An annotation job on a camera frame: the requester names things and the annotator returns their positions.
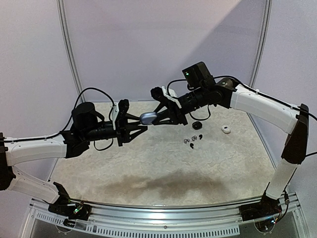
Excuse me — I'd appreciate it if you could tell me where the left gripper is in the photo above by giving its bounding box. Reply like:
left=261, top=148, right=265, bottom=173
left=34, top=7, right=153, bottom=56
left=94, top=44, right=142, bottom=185
left=83, top=114, right=148, bottom=147

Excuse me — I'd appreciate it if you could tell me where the purple round charging case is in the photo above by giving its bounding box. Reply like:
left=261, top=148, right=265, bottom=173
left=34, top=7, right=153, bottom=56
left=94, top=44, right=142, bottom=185
left=139, top=112, right=158, bottom=125

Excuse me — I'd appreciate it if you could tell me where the white earbud charging case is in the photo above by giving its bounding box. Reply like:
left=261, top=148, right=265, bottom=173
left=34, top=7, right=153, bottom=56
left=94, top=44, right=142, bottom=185
left=221, top=125, right=231, bottom=134

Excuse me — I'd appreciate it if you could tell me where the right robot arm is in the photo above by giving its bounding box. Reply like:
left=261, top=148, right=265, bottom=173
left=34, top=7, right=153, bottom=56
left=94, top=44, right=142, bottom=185
left=151, top=61, right=309, bottom=216

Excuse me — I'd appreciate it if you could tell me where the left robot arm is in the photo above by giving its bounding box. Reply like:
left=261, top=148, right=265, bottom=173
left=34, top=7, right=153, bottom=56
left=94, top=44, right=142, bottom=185
left=0, top=99, right=148, bottom=215

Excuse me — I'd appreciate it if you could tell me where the black charging case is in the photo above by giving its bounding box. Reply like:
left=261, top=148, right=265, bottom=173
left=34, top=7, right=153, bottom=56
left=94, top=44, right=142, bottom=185
left=192, top=121, right=203, bottom=130

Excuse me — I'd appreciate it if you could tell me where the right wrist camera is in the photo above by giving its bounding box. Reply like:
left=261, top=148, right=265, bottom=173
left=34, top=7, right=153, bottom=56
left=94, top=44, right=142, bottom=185
left=150, top=86, right=179, bottom=103

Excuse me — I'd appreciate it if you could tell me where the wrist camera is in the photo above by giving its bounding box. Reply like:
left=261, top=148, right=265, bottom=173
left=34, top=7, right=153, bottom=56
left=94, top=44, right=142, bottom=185
left=110, top=99, right=129, bottom=129
left=150, top=86, right=179, bottom=103

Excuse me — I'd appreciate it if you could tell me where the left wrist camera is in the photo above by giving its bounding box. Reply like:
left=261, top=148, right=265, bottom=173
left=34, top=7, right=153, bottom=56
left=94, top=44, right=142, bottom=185
left=110, top=99, right=129, bottom=129

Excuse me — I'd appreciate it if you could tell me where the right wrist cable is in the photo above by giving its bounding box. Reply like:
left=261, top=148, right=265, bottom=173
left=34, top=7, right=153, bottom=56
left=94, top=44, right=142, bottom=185
left=166, top=78, right=189, bottom=91

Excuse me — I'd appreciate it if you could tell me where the wrist cable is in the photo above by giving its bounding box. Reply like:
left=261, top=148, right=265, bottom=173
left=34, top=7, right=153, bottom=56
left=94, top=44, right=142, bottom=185
left=166, top=78, right=189, bottom=91
left=60, top=87, right=116, bottom=134

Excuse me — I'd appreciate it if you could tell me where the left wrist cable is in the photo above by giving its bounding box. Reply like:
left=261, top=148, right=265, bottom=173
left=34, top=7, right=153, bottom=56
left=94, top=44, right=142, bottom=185
left=60, top=87, right=116, bottom=134

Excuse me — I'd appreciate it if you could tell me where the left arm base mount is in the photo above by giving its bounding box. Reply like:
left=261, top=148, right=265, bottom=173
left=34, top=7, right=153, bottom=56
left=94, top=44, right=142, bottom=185
left=48, top=182, right=92, bottom=221

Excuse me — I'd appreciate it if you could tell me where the aluminium front rail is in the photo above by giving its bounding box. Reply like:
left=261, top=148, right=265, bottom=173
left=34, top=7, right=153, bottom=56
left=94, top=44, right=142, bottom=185
left=21, top=193, right=310, bottom=238

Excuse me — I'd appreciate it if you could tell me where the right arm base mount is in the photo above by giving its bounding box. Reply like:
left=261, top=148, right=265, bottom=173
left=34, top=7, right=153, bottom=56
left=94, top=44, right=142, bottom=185
left=239, top=190, right=289, bottom=223

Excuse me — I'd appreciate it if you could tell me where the left frame post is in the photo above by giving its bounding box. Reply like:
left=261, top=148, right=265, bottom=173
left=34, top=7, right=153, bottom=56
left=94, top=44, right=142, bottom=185
left=56, top=0, right=83, bottom=95

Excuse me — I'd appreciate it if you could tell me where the frame post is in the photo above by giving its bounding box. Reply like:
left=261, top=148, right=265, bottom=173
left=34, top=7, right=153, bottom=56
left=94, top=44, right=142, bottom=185
left=249, top=0, right=272, bottom=87
left=56, top=0, right=83, bottom=95

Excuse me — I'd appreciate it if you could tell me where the right frame post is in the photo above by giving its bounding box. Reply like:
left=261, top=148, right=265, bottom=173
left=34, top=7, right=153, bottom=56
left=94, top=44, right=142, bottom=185
left=249, top=0, right=272, bottom=87

